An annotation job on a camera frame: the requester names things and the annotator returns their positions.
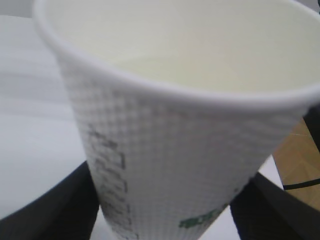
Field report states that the white paper cup green logo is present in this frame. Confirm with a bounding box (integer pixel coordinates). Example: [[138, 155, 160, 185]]
[[32, 0, 320, 240]]

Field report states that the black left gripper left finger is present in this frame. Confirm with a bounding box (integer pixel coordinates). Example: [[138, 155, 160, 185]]
[[0, 162, 99, 240]]

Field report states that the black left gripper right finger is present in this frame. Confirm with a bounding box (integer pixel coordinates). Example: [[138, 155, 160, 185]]
[[230, 173, 320, 240]]

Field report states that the black cable on floor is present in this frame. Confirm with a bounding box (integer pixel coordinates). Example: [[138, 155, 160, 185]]
[[282, 177, 320, 191]]

